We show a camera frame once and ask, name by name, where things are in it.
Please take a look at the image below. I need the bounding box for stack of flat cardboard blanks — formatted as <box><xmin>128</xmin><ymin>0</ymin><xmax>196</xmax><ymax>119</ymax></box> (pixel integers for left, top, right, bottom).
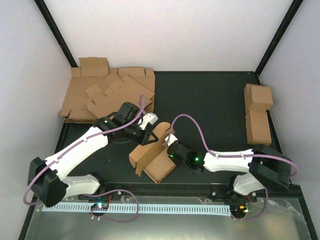
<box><xmin>59</xmin><ymin>57</ymin><xmax>156</xmax><ymax>123</ymax></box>

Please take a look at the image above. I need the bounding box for light blue slotted cable duct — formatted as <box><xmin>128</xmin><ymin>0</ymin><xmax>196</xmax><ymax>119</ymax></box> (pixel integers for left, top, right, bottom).
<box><xmin>41</xmin><ymin>202</ymin><xmax>231</xmax><ymax>217</ymax></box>

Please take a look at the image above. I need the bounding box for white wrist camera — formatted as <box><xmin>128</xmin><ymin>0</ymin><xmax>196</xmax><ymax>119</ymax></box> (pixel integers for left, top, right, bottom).
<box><xmin>163</xmin><ymin>134</ymin><xmax>178</xmax><ymax>148</ymax></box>
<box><xmin>138</xmin><ymin>113</ymin><xmax>159</xmax><ymax>130</ymax></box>

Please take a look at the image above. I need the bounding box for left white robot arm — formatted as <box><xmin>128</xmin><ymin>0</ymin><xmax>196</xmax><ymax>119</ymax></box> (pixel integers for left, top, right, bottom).
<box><xmin>23</xmin><ymin>102</ymin><xmax>158</xmax><ymax>207</ymax></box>

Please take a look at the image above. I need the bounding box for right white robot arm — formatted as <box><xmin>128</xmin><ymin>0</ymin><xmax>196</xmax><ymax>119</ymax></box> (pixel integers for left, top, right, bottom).
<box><xmin>167</xmin><ymin>140</ymin><xmax>293</xmax><ymax>202</ymax></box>

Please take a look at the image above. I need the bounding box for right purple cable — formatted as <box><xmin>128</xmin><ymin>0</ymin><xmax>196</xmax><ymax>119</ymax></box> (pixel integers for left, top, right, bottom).
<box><xmin>167</xmin><ymin>113</ymin><xmax>300</xmax><ymax>222</ymax></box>

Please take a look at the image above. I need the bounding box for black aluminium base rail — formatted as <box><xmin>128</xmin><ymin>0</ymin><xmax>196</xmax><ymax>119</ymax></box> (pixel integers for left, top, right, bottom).
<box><xmin>67</xmin><ymin>181</ymin><xmax>301</xmax><ymax>201</ymax></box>

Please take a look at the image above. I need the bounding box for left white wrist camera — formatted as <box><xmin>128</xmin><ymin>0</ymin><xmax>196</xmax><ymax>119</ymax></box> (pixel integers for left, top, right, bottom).
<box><xmin>138</xmin><ymin>113</ymin><xmax>159</xmax><ymax>130</ymax></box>

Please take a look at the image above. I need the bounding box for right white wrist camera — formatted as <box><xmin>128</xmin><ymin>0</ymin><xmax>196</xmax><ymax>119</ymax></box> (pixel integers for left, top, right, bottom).
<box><xmin>163</xmin><ymin>134</ymin><xmax>178</xmax><ymax>148</ymax></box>

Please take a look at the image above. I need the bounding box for cardboard box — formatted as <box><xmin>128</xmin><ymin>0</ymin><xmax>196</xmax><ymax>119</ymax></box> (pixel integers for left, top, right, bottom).
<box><xmin>128</xmin><ymin>122</ymin><xmax>176</xmax><ymax>184</ymax></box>
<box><xmin>245</xmin><ymin>110</ymin><xmax>272</xmax><ymax>146</ymax></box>
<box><xmin>244</xmin><ymin>84</ymin><xmax>274</xmax><ymax>113</ymax></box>

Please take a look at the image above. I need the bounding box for black frame post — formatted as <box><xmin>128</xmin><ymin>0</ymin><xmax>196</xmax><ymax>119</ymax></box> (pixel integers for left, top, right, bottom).
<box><xmin>254</xmin><ymin>0</ymin><xmax>304</xmax><ymax>77</ymax></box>
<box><xmin>34</xmin><ymin>0</ymin><xmax>78</xmax><ymax>68</ymax></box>

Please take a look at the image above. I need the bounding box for right black frame post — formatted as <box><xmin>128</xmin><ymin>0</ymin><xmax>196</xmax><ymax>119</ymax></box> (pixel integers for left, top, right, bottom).
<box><xmin>254</xmin><ymin>0</ymin><xmax>304</xmax><ymax>77</ymax></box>

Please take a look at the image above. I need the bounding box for left black frame post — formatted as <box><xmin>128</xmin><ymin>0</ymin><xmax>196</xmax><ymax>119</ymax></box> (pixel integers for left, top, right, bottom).
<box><xmin>34</xmin><ymin>0</ymin><xmax>78</xmax><ymax>68</ymax></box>

